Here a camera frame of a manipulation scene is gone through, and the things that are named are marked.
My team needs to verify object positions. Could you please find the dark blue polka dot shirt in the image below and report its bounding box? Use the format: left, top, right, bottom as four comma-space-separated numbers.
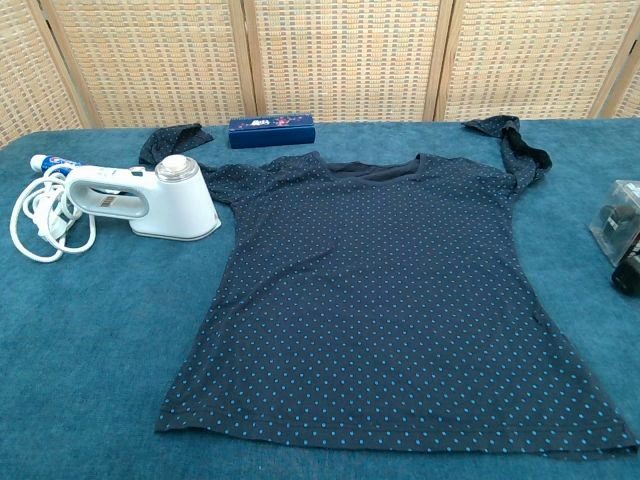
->
138, 115, 639, 457

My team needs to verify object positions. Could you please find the woven bamboo folding screen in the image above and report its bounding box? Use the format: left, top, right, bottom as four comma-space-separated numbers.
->
0, 0, 640, 149

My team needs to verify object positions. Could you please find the long dark blue box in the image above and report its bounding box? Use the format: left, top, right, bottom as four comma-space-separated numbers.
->
228, 113, 315, 150

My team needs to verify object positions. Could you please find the teal table cloth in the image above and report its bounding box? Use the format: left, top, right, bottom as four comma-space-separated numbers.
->
0, 118, 640, 480

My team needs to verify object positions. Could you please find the blue white toothpaste tube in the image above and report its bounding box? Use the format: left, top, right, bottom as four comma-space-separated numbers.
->
29, 153, 84, 177

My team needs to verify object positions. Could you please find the clear plastic box red bow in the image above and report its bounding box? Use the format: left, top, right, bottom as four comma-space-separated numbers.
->
587, 179, 640, 266

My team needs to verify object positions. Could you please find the white power cord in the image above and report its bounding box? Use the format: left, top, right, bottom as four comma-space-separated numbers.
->
9, 167, 97, 264

